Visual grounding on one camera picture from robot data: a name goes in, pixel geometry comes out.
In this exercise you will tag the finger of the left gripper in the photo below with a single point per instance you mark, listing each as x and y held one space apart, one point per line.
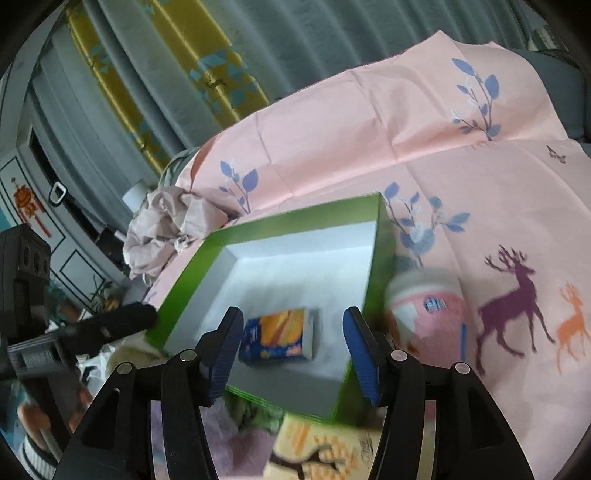
90 335

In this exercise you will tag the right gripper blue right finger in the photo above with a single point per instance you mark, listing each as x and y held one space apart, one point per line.
365 353

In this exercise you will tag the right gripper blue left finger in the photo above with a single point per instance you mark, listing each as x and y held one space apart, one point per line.
222 346

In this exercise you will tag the pink white plastic cup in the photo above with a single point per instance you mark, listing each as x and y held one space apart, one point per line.
427 316

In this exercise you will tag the green white cardboard box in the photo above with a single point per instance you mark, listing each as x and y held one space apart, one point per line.
325 258

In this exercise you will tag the cream orange patterned cloth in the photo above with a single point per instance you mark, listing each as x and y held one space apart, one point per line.
306 449

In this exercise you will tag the crumpled beige pink cloth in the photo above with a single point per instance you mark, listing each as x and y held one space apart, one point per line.
168 221

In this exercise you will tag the pink deer print tablecloth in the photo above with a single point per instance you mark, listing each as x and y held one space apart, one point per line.
478 176

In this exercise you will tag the grey curtain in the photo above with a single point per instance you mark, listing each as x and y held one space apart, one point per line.
287 45

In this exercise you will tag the yellow patterned curtain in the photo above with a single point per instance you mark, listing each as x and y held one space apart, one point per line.
168 72

